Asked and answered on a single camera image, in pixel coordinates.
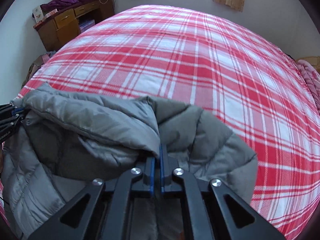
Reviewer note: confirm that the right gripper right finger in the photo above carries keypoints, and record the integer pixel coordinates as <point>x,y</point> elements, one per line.
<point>210,209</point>

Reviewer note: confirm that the clothes pile on floor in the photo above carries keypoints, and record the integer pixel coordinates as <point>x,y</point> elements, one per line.
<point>37,64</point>

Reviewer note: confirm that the grey puffer jacket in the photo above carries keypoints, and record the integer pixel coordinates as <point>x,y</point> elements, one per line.
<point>69,139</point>

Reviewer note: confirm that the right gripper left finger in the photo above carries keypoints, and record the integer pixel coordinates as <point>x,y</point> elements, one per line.
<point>103,209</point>

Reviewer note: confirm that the white box on desk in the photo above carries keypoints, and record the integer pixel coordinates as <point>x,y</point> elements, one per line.
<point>38,14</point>

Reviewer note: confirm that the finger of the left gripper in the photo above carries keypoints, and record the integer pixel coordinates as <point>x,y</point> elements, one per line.
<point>9,110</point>
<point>11,123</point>

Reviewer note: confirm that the red plaid bed sheet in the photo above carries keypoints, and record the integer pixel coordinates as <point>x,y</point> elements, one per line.
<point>208,61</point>

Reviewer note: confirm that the pink folded quilt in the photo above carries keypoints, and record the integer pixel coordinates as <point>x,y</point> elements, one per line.
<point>311,77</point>

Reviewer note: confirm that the boxes in desk shelf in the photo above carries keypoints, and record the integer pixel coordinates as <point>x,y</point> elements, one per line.
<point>84,26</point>

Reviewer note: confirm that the wooden desk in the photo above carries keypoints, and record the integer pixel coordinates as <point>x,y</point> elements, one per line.
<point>65,25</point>

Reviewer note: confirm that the wooden headboard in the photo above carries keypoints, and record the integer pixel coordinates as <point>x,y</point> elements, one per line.
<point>313,61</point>

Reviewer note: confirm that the purple cloth on desk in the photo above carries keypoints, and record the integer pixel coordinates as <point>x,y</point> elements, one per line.
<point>59,4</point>

